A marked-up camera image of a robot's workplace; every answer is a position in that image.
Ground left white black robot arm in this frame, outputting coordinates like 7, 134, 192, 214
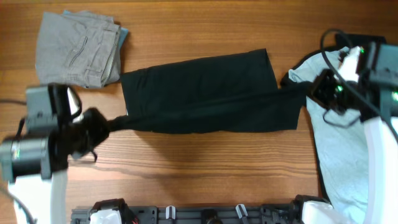
1, 84, 110, 223

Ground black shorts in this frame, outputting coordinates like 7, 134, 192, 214
110, 49, 308, 134

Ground light blue t-shirt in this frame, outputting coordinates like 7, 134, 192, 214
288, 46, 374, 224

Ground folded grey trousers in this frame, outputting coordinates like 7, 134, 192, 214
35, 11, 121, 88

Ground black garment under pile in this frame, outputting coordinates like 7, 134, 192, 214
280, 34, 387, 87

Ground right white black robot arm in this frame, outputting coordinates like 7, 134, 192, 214
288, 42, 397, 223

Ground folded light blue garment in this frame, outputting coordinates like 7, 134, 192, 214
63, 10, 129, 49

